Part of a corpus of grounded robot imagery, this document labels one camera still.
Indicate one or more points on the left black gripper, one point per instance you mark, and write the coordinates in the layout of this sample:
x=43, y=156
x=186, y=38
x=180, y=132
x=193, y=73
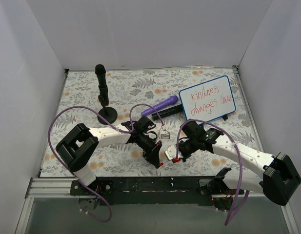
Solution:
x=153, y=151

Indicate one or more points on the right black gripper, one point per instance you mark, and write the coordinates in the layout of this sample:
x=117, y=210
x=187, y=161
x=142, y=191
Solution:
x=180, y=149

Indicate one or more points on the red whiteboard marker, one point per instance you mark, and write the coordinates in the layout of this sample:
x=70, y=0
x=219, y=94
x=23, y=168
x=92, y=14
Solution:
x=167, y=161

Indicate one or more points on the blue framed whiteboard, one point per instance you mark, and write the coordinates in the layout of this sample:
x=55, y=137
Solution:
x=209, y=100

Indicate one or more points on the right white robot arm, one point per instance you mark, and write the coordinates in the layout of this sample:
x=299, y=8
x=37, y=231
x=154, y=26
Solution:
x=276, y=177

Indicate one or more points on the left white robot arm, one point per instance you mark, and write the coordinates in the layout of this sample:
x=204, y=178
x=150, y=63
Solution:
x=76, y=148

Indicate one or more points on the black glitter microphone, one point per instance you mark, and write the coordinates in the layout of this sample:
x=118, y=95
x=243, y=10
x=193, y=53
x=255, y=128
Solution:
x=167, y=112

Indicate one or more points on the black microphone on stand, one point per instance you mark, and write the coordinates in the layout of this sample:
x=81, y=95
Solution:
x=107, y=113

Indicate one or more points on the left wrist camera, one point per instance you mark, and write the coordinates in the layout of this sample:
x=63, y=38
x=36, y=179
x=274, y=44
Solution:
x=162, y=134

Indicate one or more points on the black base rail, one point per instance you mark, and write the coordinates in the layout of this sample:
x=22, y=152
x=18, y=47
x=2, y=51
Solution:
x=149, y=190

